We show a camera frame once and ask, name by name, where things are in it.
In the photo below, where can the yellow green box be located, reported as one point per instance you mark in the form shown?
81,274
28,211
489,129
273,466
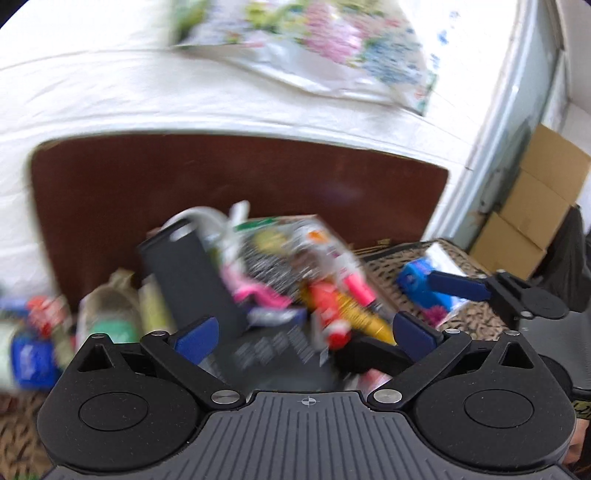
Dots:
157,307

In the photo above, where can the black charger box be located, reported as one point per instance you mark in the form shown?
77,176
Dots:
184,277

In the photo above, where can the blue white packet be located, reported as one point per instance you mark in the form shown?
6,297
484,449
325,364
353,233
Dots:
415,279

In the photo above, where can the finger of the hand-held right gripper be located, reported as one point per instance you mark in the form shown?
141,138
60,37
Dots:
457,284

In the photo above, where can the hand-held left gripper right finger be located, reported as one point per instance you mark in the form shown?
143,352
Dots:
415,332

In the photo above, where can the water bottle green label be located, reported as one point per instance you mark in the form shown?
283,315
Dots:
111,314

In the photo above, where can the dark cloth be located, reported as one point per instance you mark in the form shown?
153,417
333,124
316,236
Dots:
572,263

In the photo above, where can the red card box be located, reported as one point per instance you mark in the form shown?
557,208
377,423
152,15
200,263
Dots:
48,311

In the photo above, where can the red white doll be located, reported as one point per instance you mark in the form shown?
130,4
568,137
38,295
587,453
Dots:
332,309

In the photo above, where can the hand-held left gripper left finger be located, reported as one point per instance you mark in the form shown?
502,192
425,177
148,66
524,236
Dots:
198,337

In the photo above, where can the black white knitted pouch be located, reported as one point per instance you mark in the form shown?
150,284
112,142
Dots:
268,267

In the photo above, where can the dark brown board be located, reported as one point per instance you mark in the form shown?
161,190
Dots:
184,175

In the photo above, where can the blue box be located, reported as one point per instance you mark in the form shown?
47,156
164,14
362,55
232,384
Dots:
34,362

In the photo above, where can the letter printed mat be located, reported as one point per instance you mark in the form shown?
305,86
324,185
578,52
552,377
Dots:
392,258

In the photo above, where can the white bowl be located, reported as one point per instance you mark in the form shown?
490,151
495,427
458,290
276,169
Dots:
203,219

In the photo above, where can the pink plastic toy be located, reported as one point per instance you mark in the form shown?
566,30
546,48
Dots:
249,288

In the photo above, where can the white bed sheet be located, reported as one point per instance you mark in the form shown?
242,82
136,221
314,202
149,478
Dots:
92,92

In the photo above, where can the brown cardboard box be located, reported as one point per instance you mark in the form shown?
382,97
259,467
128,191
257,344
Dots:
554,161
535,207
503,247

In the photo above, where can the floral printed bag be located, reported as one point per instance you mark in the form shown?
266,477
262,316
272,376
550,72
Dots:
323,41

